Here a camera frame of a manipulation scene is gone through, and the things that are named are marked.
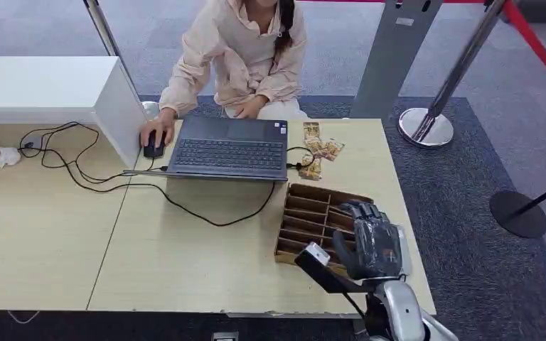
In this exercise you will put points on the dark grey carpet mat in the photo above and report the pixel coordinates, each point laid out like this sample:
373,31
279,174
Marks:
466,169

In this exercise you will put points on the person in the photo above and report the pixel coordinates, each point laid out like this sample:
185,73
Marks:
240,56

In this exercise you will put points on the dark grey laptop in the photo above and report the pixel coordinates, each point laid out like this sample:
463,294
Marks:
230,150

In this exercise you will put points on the chrome stanchion with wide base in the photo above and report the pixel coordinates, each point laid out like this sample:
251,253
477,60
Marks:
435,113

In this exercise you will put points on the crumpled white tissue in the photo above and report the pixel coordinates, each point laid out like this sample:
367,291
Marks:
4,157

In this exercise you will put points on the black computer mouse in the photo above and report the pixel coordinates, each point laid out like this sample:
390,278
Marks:
154,149

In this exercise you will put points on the black round-base stand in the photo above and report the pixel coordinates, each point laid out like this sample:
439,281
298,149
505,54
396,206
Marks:
518,214

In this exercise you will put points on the white cabinet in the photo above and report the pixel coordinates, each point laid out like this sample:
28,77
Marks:
42,84

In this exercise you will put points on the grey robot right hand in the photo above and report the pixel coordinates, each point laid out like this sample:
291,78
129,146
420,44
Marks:
376,249

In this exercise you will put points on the red barrier belt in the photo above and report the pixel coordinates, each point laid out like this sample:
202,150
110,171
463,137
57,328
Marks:
536,47

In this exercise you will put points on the white card reader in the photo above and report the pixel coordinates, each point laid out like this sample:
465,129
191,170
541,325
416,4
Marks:
406,254

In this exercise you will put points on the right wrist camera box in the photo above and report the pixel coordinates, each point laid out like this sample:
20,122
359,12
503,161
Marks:
322,270

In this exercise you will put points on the grey kiosk stand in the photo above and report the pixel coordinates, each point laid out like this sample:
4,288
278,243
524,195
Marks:
395,56

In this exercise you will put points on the person's left hand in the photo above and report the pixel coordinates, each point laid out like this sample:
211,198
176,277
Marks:
249,108

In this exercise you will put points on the wooden card box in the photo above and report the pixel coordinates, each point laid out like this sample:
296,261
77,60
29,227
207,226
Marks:
308,221

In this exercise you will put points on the round grey desk outlet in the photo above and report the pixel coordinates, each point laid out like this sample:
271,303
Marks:
32,141

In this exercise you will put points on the person's right hand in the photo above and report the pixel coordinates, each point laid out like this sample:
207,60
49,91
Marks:
157,124

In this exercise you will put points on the chrome stanchion with slim base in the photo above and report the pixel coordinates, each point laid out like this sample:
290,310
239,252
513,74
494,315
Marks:
108,37

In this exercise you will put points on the grey floor socket box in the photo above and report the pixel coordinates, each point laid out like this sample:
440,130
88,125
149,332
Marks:
225,337

